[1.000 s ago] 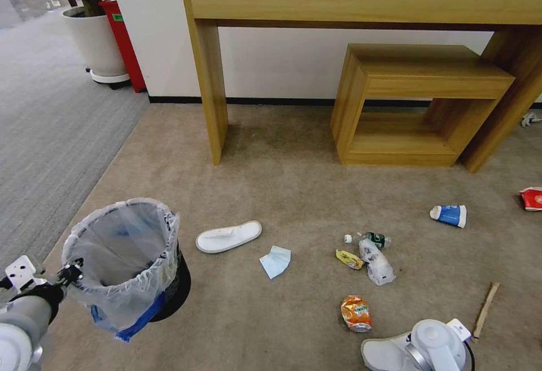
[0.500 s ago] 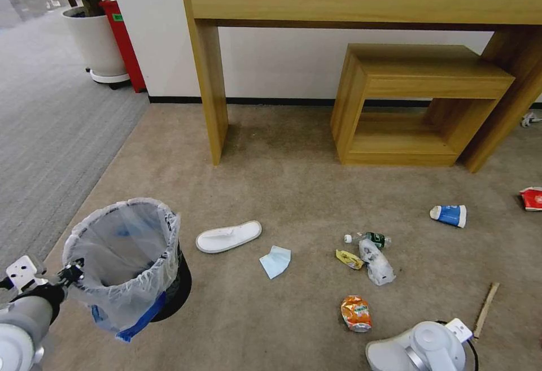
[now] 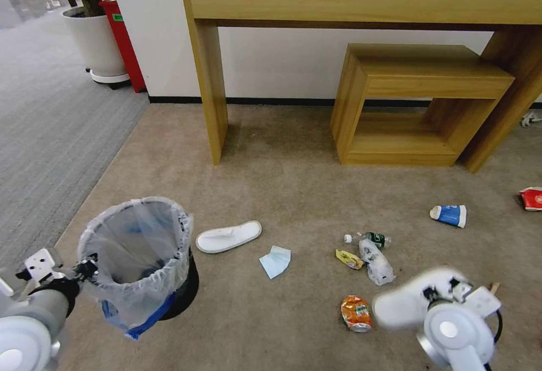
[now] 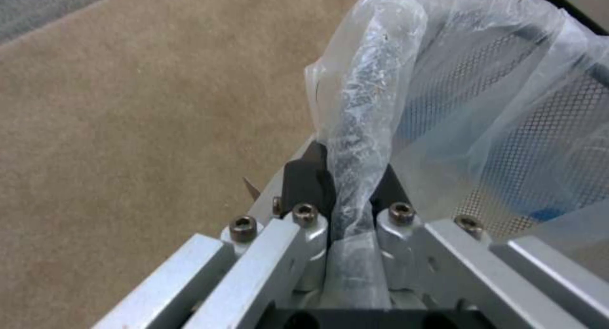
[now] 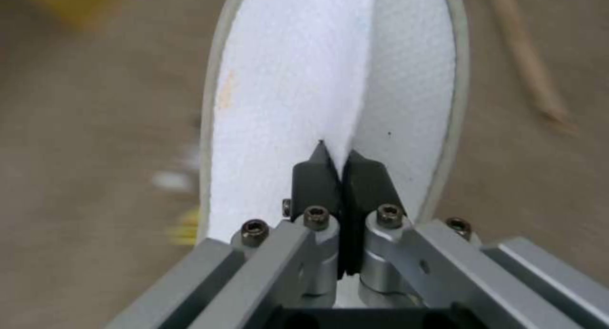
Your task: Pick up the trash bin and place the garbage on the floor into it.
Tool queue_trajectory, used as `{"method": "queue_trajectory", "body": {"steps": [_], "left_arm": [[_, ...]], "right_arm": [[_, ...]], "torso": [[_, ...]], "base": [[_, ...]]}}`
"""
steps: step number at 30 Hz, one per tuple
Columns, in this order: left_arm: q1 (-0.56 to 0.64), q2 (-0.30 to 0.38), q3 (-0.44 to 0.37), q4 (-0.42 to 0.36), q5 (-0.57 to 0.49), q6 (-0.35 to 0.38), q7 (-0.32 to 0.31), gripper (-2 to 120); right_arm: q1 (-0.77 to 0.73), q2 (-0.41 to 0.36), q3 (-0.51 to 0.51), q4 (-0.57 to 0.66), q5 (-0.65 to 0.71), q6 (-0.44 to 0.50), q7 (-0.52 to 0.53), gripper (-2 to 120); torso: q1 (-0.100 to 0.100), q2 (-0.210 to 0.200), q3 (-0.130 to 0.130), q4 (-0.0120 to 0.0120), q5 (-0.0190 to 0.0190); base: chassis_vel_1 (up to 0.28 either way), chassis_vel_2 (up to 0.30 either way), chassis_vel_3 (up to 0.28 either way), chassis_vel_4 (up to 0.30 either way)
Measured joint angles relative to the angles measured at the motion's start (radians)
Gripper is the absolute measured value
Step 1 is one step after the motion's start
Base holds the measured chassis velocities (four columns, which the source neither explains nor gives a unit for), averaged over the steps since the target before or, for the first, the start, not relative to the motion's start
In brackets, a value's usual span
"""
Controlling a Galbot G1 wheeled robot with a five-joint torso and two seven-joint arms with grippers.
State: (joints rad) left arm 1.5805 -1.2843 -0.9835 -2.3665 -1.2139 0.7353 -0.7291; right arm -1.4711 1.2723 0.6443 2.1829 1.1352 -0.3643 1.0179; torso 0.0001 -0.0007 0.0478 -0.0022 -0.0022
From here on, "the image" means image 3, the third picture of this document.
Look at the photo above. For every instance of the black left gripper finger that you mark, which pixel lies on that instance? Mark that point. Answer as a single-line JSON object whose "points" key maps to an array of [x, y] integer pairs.
{"points": [[89, 274], [88, 261]]}

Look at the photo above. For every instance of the clear plastic bin liner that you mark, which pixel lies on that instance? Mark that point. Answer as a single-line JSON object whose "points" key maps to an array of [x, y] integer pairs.
{"points": [[139, 299]]}

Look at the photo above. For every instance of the black round trash bin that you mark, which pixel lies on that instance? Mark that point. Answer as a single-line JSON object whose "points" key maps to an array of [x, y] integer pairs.
{"points": [[186, 286]]}

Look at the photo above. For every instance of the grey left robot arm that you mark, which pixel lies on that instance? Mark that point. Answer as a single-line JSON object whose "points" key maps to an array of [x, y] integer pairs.
{"points": [[29, 328]]}

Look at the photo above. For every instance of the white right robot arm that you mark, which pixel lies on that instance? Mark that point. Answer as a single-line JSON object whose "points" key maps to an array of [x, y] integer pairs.
{"points": [[449, 333]]}

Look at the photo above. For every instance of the white slipper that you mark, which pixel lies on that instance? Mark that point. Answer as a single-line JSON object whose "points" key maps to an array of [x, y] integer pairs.
{"points": [[226, 237]]}

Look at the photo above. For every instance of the white wheeled planter base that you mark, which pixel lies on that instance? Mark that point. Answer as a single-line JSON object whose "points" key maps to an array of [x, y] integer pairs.
{"points": [[111, 78]]}

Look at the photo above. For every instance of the pale blue face mask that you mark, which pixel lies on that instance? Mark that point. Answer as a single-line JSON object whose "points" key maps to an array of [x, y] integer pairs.
{"points": [[275, 263]]}

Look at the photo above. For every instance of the white round planter pot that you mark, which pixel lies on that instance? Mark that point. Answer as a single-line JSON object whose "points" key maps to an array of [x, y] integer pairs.
{"points": [[99, 42]]}

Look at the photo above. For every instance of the red box with green label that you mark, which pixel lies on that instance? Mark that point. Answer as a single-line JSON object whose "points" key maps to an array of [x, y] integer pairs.
{"points": [[125, 45]]}

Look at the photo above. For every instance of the yellow snack wrapper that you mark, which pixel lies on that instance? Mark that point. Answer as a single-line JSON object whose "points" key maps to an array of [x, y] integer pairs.
{"points": [[348, 258]]}

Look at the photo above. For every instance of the crushed orange can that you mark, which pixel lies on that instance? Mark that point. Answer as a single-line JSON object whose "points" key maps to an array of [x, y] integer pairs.
{"points": [[356, 312]]}

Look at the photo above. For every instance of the green label plastic bottle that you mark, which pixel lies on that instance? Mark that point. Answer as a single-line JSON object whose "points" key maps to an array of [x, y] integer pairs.
{"points": [[374, 239]]}

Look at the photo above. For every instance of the crumpled clear plastic bag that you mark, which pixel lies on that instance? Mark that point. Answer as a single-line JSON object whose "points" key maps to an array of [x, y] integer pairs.
{"points": [[377, 266]]}

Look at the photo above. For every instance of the long wooden console table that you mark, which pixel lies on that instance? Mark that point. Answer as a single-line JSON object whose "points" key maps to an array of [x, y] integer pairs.
{"points": [[338, 7]]}

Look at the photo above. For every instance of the blue white paper cup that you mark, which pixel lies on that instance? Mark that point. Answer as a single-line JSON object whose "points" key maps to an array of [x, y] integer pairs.
{"points": [[451, 215]]}

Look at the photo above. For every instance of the small wooden side table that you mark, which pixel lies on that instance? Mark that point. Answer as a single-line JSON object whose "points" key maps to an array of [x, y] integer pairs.
{"points": [[423, 83]]}

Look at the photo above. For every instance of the red paper carton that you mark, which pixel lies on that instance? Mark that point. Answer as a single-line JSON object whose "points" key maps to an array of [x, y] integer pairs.
{"points": [[532, 199]]}

